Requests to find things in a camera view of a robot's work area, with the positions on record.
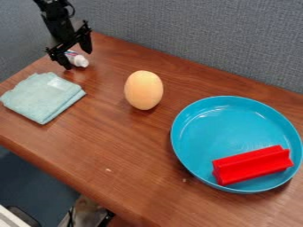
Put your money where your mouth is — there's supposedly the blue round plate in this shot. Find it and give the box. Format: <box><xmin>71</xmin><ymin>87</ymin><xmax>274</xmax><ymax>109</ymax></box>
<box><xmin>171</xmin><ymin>96</ymin><xmax>303</xmax><ymax>194</ymax></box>

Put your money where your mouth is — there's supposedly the white toothpaste tube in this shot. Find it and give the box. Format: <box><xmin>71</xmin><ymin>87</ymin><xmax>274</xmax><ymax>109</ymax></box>
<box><xmin>66</xmin><ymin>50</ymin><xmax>90</xmax><ymax>67</ymax></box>

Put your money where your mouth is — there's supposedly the orange egg-shaped object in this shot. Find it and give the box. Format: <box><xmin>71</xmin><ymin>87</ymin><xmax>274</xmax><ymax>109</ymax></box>
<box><xmin>125</xmin><ymin>70</ymin><xmax>163</xmax><ymax>110</ymax></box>

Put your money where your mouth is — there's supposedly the light green folded cloth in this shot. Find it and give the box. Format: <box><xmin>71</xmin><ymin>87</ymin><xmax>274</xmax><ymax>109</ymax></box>
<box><xmin>0</xmin><ymin>72</ymin><xmax>86</xmax><ymax>125</ymax></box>

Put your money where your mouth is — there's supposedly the white object bottom left corner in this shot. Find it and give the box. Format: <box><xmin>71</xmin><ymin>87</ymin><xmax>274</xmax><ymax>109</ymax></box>
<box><xmin>0</xmin><ymin>205</ymin><xmax>30</xmax><ymax>227</ymax></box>

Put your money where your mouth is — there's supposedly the grey bag under table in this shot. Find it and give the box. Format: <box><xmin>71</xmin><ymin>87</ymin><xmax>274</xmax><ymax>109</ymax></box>
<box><xmin>58</xmin><ymin>195</ymin><xmax>115</xmax><ymax>227</ymax></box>

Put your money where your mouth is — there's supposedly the red plastic block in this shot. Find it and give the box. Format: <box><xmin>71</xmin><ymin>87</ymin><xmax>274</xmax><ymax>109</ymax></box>
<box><xmin>213</xmin><ymin>145</ymin><xmax>294</xmax><ymax>186</ymax></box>

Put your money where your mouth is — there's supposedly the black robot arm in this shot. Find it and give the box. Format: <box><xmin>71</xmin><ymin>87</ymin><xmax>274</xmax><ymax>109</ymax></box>
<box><xmin>34</xmin><ymin>0</ymin><xmax>93</xmax><ymax>70</ymax></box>

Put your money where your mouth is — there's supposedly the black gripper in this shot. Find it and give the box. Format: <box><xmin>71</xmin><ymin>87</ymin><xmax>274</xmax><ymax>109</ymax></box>
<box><xmin>42</xmin><ymin>12</ymin><xmax>93</xmax><ymax>70</ymax></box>

